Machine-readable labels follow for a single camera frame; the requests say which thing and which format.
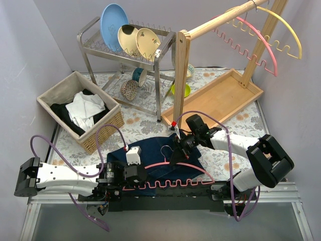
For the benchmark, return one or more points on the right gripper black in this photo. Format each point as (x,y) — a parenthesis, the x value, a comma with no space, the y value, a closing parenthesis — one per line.
(180,147)

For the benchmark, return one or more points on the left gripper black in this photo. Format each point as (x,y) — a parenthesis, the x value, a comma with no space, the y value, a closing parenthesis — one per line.
(140,174)

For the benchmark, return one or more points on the dark blue denim skirt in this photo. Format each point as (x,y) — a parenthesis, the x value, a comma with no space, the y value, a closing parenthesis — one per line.
(151,154)

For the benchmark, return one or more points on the white cloth garment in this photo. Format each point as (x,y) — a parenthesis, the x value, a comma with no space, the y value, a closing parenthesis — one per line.
(83,108)

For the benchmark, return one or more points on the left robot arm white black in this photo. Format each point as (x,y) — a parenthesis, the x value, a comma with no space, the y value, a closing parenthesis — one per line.
(89,181)

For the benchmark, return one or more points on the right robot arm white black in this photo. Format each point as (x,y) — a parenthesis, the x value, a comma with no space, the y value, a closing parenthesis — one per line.
(269,161)

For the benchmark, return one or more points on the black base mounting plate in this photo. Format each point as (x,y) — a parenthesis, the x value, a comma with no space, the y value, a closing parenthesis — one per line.
(200,197)

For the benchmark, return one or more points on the lime green bowl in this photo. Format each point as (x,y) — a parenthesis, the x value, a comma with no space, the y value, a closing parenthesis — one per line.
(186,93)

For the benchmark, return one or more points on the floral table mat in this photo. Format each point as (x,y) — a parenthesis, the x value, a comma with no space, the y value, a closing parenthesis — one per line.
(139,125)

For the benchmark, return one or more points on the wooden clothes rack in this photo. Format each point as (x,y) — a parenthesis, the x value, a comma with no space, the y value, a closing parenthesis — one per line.
(225,96)

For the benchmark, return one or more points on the patterned red bowl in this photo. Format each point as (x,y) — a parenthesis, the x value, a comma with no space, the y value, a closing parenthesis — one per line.
(129,89)

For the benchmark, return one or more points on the wicker laundry basket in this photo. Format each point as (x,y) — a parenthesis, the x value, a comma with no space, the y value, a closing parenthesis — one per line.
(64,92)

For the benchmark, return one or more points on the floral white bowl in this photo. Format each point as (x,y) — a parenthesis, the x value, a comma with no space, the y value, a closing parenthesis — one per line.
(190,71)

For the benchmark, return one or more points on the teal cup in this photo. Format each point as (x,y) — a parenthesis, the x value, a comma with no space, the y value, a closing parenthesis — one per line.
(139,76)

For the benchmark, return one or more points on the steel dish rack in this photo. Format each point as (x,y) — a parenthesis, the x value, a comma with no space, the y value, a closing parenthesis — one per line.
(95,46)

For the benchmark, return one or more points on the black cloth garment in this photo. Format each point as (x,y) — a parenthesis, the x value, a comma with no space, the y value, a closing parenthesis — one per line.
(61,111)

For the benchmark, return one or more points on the cream floral plate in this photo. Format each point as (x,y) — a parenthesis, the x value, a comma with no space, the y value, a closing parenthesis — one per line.
(147,43)

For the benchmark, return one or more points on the cream plate dark spot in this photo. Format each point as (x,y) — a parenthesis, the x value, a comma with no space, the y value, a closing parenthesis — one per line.
(127,40)

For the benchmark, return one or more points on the blue plate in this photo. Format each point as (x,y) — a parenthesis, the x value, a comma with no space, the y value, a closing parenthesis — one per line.
(112,18)

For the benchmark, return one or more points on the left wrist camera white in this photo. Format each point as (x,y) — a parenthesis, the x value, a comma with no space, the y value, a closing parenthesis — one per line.
(133,156)

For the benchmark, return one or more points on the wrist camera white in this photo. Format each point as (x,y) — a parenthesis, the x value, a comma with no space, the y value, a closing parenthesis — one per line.
(133,156)
(173,128)

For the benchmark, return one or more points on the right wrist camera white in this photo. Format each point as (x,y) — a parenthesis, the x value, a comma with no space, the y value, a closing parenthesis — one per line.
(173,128)

